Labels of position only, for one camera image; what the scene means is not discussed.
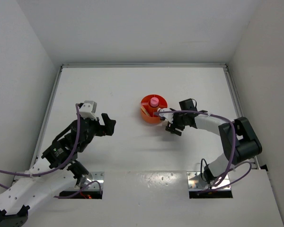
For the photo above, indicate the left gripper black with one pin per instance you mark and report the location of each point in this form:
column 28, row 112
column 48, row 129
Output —
column 108, row 129

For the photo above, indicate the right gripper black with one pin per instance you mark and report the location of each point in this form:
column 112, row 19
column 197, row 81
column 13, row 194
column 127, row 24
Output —
column 171, row 127

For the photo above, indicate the pink capped clear tube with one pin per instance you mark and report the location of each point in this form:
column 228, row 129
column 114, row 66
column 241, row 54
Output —
column 154, row 102

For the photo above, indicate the yellow thin pen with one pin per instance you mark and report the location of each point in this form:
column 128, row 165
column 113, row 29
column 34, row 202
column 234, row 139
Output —
column 144, row 111

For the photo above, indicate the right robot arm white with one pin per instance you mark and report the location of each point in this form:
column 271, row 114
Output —
column 239, row 140

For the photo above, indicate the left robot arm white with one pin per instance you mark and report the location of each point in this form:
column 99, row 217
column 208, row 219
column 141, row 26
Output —
column 55, row 171

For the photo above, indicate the orange round divided container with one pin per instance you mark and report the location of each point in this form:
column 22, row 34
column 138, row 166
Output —
column 152, row 118

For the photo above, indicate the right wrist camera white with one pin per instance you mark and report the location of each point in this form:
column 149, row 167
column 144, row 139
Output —
column 166, row 114

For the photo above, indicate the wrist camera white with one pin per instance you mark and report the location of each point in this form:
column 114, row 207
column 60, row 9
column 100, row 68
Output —
column 166, row 114
column 88, row 110

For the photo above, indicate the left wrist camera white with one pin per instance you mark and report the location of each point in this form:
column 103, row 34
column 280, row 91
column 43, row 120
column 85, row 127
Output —
column 88, row 110

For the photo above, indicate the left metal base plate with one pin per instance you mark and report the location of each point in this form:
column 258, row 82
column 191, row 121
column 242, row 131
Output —
column 93, row 180

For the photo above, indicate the metal base plate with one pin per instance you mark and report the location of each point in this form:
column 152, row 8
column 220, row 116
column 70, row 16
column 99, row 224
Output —
column 195, row 183
column 93, row 180

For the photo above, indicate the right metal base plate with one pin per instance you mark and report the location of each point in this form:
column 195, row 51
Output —
column 195, row 183

